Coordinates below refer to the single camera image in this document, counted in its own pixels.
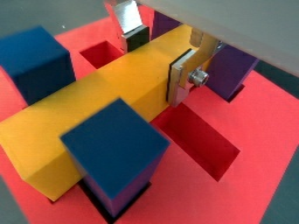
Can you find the red puzzle board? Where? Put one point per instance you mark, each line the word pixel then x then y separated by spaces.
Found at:
pixel 230 171

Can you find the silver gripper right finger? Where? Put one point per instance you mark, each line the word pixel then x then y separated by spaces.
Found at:
pixel 186 69

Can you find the dark blue U-shaped block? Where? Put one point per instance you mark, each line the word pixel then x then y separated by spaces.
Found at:
pixel 114 146

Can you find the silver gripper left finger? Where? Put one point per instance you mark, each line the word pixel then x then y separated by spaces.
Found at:
pixel 131 30

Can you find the yellow rectangular block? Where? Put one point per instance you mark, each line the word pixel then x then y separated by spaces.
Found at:
pixel 98 110

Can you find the purple U-shaped block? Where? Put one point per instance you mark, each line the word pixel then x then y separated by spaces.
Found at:
pixel 230 65

